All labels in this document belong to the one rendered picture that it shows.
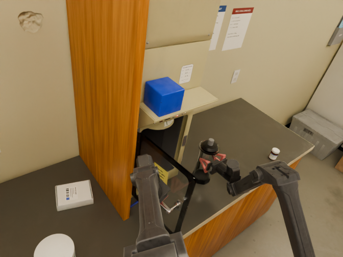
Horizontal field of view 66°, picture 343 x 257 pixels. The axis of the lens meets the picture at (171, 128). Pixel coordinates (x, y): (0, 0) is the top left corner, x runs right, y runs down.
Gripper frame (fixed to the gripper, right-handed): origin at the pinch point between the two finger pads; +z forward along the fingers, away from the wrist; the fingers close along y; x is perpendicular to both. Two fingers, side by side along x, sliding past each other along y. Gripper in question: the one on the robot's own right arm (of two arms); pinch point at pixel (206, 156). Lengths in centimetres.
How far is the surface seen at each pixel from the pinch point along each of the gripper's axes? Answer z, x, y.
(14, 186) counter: 43, 16, 84
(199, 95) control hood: -1.7, -40.1, 17.5
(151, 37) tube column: 2, -63, 41
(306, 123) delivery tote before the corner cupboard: 36, 64, -230
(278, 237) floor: -28, 109, -94
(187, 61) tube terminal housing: 3, -53, 23
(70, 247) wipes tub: -8, 5, 75
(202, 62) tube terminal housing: 3, -52, 14
